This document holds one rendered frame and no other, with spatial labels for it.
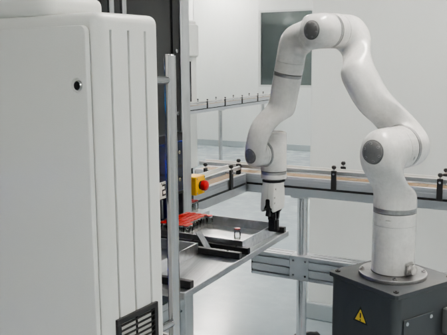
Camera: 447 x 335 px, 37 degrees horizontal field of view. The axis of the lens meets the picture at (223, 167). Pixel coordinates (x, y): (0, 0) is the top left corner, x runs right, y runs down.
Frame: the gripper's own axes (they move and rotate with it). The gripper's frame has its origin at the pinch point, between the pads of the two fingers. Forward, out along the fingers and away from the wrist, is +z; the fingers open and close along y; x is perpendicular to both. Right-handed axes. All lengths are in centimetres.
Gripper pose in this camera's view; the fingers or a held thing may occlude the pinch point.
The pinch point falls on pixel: (273, 224)
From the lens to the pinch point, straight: 221.2
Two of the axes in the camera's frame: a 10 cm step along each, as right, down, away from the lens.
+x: 8.8, 0.6, -4.6
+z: 0.1, 9.9, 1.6
